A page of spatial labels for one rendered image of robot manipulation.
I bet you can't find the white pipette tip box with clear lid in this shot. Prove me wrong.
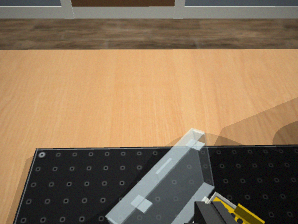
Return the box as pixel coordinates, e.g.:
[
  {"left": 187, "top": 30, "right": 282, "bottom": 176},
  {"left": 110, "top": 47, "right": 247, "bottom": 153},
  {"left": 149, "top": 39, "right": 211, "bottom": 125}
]
[{"left": 105, "top": 128, "right": 237, "bottom": 224}]

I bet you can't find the yellow tip rack plate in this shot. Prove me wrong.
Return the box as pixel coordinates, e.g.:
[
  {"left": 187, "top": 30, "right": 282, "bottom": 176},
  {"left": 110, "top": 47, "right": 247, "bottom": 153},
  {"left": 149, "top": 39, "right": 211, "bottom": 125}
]
[{"left": 213, "top": 197, "right": 265, "bottom": 224}]

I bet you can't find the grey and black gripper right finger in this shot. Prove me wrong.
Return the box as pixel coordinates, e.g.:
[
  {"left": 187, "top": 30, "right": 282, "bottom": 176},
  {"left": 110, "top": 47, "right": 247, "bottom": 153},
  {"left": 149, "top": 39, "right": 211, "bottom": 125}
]
[{"left": 209, "top": 201, "right": 239, "bottom": 224}]

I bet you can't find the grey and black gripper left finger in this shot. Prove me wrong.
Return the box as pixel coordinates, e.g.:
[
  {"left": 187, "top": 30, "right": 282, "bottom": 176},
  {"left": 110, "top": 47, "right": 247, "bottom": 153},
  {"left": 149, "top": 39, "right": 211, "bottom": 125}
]
[{"left": 184, "top": 201, "right": 220, "bottom": 224}]

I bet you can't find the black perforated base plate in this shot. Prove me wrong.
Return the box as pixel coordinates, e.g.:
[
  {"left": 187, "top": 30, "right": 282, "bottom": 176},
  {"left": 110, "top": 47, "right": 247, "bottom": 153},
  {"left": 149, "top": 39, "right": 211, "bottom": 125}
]
[{"left": 13, "top": 144, "right": 298, "bottom": 224}]

